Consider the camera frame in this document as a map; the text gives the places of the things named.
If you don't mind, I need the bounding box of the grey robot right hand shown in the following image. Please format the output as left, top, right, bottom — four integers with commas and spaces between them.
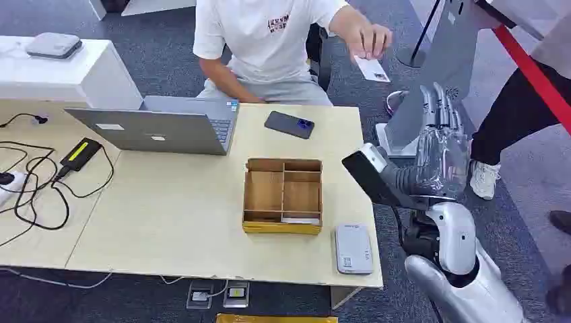
382, 81, 471, 201

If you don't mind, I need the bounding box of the white printed card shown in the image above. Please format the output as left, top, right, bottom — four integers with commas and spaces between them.
354, 55, 392, 84

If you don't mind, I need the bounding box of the standing person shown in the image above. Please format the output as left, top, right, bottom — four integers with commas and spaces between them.
468, 20, 571, 202

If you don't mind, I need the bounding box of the grey kiosk stand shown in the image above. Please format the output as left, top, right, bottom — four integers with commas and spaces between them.
375, 0, 518, 159

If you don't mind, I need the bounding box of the black stanchion pole with base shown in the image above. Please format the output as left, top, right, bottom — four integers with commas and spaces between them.
396, 0, 442, 69

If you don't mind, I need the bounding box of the grey flat card reader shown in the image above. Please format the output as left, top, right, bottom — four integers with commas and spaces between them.
334, 223, 375, 275

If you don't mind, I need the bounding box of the red barrier belt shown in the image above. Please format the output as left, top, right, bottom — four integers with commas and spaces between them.
492, 24, 571, 136

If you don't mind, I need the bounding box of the black shoe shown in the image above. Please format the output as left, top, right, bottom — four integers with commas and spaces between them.
549, 209, 571, 236

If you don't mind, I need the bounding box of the seated person's left hand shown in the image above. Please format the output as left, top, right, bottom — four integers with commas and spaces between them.
347, 22, 394, 61

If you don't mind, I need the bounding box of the dark blue smartphone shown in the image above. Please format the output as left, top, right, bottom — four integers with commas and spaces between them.
264, 110, 315, 141

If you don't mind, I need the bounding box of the black chair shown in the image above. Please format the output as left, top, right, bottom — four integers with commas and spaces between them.
305, 23, 334, 93

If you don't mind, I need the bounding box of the wooden divided card box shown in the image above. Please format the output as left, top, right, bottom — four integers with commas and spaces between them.
241, 157, 324, 236

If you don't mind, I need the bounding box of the seated person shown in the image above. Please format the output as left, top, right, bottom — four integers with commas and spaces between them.
193, 0, 394, 106

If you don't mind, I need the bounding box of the yellow cardboard box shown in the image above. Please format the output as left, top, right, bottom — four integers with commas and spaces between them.
215, 313, 339, 323

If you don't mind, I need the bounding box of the silver floor socket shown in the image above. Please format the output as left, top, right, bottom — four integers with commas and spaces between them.
186, 280, 215, 310
222, 281, 250, 310

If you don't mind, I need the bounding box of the grey open laptop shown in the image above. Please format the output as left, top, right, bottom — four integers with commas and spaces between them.
64, 96, 240, 157

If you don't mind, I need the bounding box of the black adapter with yellow label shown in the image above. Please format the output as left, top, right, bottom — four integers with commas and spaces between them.
59, 137, 103, 173

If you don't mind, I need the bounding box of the grey flat device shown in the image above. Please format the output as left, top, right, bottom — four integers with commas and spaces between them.
24, 32, 83, 61

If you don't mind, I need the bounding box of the white power strip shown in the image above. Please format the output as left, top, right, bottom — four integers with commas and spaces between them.
0, 171, 28, 207

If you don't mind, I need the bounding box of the black white wrist camera box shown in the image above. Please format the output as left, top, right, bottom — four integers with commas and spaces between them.
342, 142, 430, 211

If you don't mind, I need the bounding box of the white socket cable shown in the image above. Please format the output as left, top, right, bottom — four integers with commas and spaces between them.
160, 275, 229, 299

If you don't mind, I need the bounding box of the black adapter cable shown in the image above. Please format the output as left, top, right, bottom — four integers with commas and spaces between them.
0, 141, 115, 248

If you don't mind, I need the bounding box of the white pedestal cabinet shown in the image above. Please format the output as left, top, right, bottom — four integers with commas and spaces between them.
0, 35, 144, 110

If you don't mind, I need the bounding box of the white floor cable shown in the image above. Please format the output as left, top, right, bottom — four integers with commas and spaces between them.
0, 266, 114, 290

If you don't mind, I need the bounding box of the black cable with plug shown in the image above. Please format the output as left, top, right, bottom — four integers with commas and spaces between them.
0, 113, 49, 129

